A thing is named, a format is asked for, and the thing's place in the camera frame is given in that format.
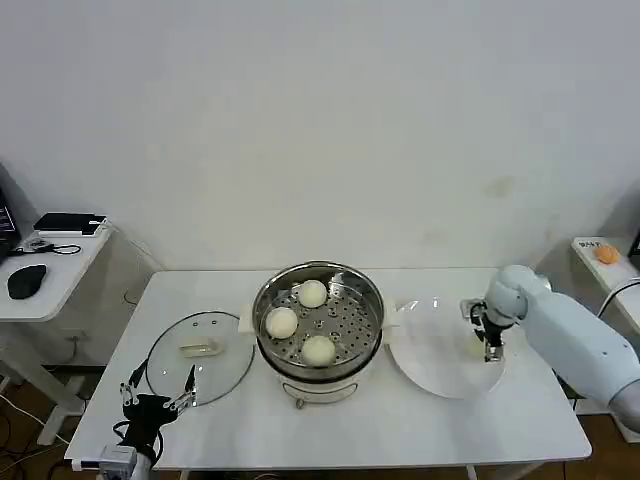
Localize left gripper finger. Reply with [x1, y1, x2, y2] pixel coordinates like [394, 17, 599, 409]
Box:
[166, 364, 198, 415]
[119, 357, 152, 406]

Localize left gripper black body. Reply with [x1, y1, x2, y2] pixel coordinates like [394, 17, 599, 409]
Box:
[123, 393, 172, 452]

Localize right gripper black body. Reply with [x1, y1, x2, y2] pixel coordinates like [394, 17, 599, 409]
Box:
[481, 319, 507, 347]

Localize round glass lid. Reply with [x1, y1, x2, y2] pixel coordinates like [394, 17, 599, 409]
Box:
[145, 310, 257, 408]

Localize round white plate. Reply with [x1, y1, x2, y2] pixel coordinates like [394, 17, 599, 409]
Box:
[386, 295, 507, 400]

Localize white steamed bun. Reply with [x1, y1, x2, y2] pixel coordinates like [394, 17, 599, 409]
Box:
[265, 306, 299, 339]
[300, 335, 336, 366]
[298, 279, 329, 308]

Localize white desk with label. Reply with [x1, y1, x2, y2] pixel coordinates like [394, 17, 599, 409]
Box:
[571, 236, 640, 324]

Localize white side desk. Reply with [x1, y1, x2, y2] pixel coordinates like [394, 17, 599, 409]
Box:
[0, 219, 154, 447]

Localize electric cooker base pot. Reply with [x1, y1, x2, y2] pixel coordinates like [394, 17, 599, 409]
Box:
[256, 337, 384, 412]

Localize black computer mouse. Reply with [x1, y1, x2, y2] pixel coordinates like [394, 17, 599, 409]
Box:
[6, 264, 48, 301]

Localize flat black box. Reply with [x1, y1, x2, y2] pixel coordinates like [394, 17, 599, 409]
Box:
[33, 211, 108, 238]

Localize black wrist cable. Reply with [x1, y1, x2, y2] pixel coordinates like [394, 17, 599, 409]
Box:
[111, 418, 165, 460]

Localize floor cables bundle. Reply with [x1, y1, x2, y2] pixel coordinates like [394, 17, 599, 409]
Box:
[0, 389, 69, 480]

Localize steel steamer basket white handles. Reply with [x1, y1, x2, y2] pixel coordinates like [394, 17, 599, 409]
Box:
[239, 260, 402, 370]

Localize thin white cable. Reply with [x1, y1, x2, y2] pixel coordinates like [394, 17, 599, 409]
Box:
[98, 221, 164, 274]

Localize thin black cable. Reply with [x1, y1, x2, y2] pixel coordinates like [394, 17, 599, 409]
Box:
[6, 239, 82, 258]

